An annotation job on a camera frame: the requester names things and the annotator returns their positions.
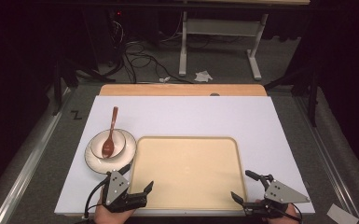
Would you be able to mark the flat white paper sheet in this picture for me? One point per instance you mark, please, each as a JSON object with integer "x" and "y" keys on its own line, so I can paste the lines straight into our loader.
{"x": 342, "y": 214}

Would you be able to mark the wooden table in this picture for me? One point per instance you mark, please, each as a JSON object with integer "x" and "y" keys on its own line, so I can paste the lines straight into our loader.
{"x": 168, "y": 90}

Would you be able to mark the white bowl with dark rim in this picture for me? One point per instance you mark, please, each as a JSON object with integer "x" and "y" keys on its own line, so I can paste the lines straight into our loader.
{"x": 119, "y": 141}

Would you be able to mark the white plate with dark rim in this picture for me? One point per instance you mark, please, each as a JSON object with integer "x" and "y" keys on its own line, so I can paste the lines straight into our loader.
{"x": 118, "y": 163}

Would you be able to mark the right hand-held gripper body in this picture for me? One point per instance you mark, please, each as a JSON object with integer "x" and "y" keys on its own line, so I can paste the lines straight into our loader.
{"x": 279, "y": 193}

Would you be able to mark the large crumpled white paper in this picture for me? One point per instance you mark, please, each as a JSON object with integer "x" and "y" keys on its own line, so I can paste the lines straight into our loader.
{"x": 203, "y": 76}

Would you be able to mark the grey table grommet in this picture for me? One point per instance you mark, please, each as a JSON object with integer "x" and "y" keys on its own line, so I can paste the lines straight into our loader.
{"x": 214, "y": 94}

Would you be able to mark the small crumpled white paper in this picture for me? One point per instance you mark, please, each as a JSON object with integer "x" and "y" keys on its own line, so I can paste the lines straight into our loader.
{"x": 164, "y": 80}

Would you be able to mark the aluminium floor rail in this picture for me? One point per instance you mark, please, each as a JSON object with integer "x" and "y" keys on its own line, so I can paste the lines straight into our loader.
{"x": 326, "y": 155}
{"x": 28, "y": 169}

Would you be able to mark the beige plastic tray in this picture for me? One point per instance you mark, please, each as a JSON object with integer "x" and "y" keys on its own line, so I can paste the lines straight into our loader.
{"x": 188, "y": 172}

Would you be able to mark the person's left hand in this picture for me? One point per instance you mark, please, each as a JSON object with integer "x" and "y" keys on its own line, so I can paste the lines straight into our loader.
{"x": 107, "y": 216}

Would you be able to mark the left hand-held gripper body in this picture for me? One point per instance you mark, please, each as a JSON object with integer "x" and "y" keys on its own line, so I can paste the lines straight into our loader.
{"x": 117, "y": 186}

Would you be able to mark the person's right hand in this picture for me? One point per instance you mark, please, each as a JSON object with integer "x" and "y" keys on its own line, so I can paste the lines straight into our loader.
{"x": 292, "y": 214}

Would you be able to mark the black metal stand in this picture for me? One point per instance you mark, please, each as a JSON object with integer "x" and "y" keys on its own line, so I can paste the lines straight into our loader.
{"x": 313, "y": 93}

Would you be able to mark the brown wooden spoon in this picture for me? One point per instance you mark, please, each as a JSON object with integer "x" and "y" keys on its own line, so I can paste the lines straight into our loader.
{"x": 108, "y": 144}

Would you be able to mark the white metal desk frame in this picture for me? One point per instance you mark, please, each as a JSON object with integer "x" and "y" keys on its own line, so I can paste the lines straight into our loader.
{"x": 220, "y": 27}

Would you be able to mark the white board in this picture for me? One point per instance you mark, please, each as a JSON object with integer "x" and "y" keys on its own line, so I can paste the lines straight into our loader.
{"x": 183, "y": 115}

